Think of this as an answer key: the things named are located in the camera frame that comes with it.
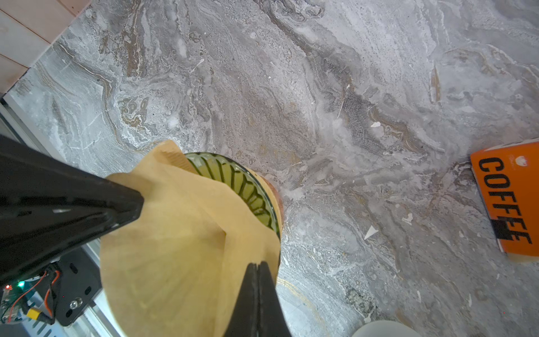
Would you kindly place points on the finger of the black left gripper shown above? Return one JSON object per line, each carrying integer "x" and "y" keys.
{"x": 49, "y": 208}

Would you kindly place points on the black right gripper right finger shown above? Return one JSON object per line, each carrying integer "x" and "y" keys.
{"x": 271, "y": 321}

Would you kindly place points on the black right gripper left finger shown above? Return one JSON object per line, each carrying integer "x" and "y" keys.
{"x": 244, "y": 319}

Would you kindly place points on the frosted white mug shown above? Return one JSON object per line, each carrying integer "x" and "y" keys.
{"x": 385, "y": 328}

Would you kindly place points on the green glass dripper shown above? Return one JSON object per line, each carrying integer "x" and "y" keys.
{"x": 241, "y": 181}

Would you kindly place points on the orange coffee filter box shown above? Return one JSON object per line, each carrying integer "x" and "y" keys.
{"x": 507, "y": 177}

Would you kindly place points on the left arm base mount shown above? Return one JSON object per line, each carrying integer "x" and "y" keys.
{"x": 70, "y": 286}

